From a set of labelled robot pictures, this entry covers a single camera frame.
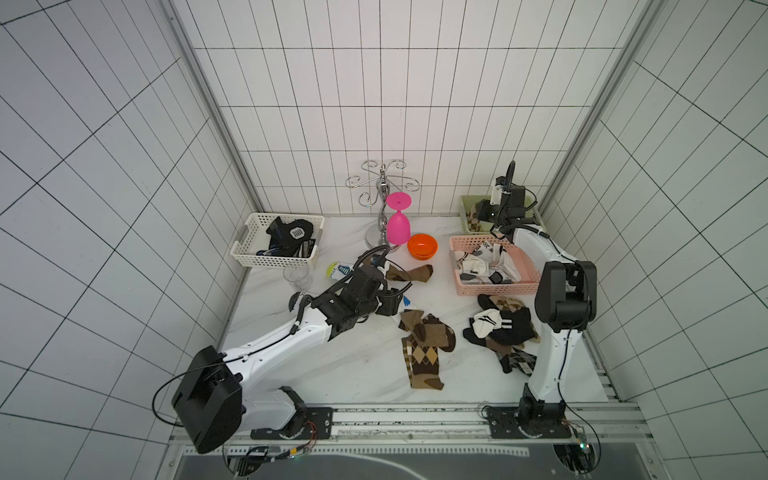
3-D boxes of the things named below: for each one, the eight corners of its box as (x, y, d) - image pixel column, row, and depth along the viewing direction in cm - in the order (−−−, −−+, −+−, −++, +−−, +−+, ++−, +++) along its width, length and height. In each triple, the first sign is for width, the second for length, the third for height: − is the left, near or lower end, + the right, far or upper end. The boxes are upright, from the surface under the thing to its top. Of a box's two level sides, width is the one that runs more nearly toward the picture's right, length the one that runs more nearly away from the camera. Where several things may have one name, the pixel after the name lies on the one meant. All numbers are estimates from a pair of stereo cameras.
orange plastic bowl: (408, 260, 107) (408, 252, 104) (407, 241, 113) (407, 233, 110) (437, 260, 107) (439, 252, 104) (434, 241, 113) (436, 233, 110)
